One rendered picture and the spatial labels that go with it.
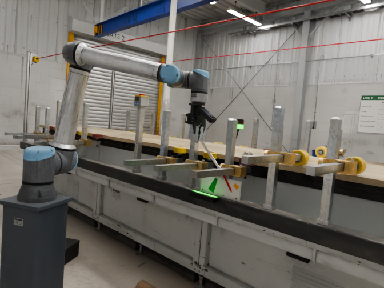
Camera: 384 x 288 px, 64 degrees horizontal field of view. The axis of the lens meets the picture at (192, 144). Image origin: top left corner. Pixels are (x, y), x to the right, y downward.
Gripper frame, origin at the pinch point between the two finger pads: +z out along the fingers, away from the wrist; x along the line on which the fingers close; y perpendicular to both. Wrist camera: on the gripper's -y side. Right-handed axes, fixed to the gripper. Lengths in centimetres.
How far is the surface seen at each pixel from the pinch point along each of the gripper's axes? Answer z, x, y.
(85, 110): -11, -7, 133
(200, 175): 13.2, 20.3, -21.3
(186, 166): 14.0, 3.1, 3.7
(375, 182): 8, -22, -79
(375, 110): -77, -727, 77
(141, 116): -10, -7, 59
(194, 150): 6.3, -6.1, 7.6
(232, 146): 1.0, -7.3, -17.5
